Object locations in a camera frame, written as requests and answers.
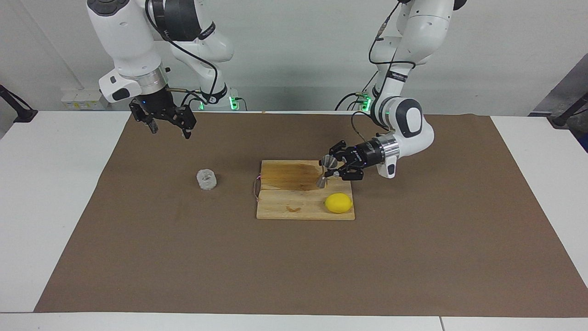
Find grey stone-like ring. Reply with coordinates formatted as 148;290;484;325
197;169;217;191

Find metal double jigger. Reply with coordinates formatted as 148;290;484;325
316;154;339;189

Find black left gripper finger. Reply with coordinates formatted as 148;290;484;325
330;141;352;161
334;166;364;181

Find yellow lemon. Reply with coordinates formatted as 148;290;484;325
325;193;354;214

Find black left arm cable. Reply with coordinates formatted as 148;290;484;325
351;0;417;144

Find wooden cutting board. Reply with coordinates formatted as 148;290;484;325
253;160;356;221

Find brown paper table mat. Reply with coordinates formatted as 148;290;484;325
34;112;588;318

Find black base cables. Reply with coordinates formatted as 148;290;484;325
334;83;373;112

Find black clamp stand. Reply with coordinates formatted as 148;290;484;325
0;85;38;123
551;92;588;129

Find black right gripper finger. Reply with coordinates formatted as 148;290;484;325
160;106;198;140
129;100;159;134

